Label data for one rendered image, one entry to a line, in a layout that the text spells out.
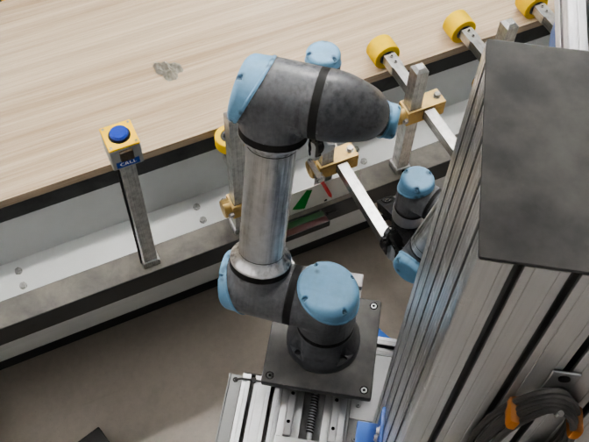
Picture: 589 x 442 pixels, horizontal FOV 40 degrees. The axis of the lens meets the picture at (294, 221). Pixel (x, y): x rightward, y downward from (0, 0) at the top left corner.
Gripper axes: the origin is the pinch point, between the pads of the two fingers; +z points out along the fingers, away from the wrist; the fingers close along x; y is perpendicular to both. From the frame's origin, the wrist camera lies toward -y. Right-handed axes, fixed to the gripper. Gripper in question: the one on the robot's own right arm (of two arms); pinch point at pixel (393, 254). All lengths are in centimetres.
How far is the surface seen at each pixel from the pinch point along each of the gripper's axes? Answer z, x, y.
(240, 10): -8, -4, -89
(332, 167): -3.2, -2.8, -28.9
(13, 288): 21, -91, -43
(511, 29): -33, 45, -30
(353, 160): -2.9, 3.5, -28.9
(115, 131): -41, -56, -32
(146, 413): 83, -70, -20
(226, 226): 12.5, -32.4, -32.7
